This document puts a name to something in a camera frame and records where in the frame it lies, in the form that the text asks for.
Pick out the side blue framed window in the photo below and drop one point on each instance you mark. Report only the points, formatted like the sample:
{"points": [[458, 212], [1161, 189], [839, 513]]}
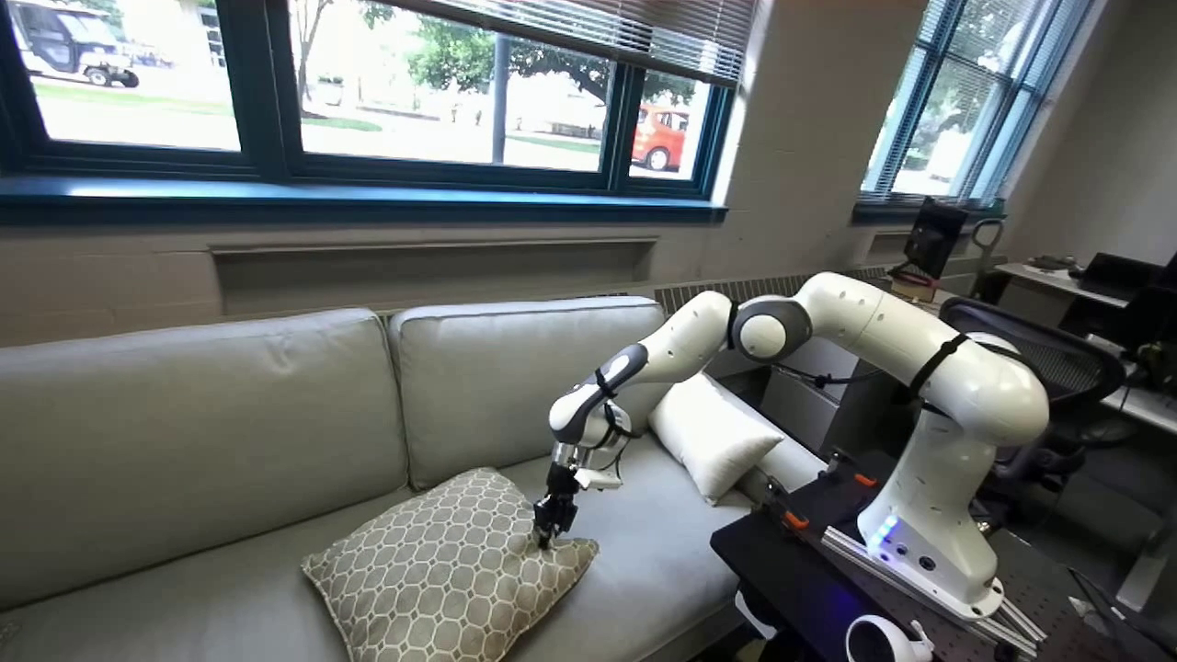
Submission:
{"points": [[969, 98]]}

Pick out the black office chair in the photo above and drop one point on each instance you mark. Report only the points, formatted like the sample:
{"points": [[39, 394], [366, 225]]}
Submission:
{"points": [[1077, 379]]}

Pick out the beige geometric patterned pillow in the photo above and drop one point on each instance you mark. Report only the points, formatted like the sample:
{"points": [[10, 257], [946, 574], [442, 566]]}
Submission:
{"points": [[449, 574]]}

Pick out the white desk with clutter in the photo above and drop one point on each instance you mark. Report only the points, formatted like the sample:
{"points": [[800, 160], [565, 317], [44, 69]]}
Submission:
{"points": [[1122, 308]]}

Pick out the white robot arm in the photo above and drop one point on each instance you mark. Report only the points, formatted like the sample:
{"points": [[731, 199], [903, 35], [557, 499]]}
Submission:
{"points": [[974, 401]]}

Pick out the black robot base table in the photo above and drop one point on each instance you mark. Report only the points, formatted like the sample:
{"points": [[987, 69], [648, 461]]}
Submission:
{"points": [[805, 597]]}

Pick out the black monitor on sill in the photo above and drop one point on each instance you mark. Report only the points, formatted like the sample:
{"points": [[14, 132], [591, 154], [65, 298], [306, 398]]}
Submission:
{"points": [[931, 237]]}

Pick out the large blue framed window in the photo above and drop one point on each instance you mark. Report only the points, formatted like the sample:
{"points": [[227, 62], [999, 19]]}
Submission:
{"points": [[375, 105]]}

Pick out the white VR controller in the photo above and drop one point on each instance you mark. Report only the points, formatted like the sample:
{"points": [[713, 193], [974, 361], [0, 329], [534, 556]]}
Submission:
{"points": [[878, 637]]}

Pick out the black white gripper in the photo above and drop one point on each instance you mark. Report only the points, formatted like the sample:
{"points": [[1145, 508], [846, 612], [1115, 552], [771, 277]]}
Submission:
{"points": [[568, 476]]}

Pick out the black orange clamp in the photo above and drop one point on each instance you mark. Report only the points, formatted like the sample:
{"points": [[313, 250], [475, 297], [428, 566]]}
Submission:
{"points": [[786, 513]]}

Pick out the cream ribbed small pillow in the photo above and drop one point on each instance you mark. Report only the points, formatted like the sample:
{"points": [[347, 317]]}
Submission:
{"points": [[713, 437]]}

